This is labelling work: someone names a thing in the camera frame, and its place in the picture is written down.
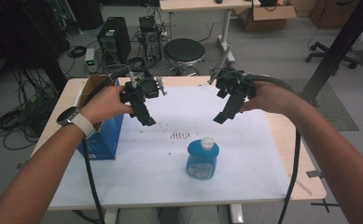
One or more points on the grey floor mat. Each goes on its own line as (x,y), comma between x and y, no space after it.
(334,115)

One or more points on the black tape piece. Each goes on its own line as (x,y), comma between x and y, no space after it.
(314,174)

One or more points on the small white electronic device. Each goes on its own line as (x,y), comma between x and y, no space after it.
(90,59)

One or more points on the black round stool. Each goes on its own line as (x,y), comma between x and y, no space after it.
(184,51)

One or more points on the blue cardboard box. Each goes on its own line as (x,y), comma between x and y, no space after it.
(107,140)

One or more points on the white table mat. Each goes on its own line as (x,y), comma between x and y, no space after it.
(157,174)

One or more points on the blue bottle with white cap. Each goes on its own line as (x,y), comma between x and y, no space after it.
(202,161)

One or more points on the black office chair base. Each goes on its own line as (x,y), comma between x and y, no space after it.
(331,55)

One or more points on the person's right hand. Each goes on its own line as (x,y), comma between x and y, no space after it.
(271,96)

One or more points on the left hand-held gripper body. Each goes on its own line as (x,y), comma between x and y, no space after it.
(149,88)

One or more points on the black metal stand beam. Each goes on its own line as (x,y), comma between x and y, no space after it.
(341,46)

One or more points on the small black computer tower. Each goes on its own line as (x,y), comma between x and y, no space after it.
(151,42)

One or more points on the black curtain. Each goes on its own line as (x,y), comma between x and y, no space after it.
(14,31)

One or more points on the person's left hand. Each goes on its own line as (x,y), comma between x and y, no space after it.
(104,104)

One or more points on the large black computer tower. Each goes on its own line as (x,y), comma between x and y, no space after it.
(117,37)

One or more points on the light wooden desk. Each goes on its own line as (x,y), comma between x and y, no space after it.
(201,4)

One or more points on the closed brown cardboard box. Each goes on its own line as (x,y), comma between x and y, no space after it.
(331,14)

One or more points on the white table leg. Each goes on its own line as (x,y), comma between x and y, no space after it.
(235,214)

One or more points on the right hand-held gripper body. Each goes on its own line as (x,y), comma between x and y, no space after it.
(233,82)

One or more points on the open brown cardboard box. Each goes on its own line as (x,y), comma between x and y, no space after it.
(263,20)

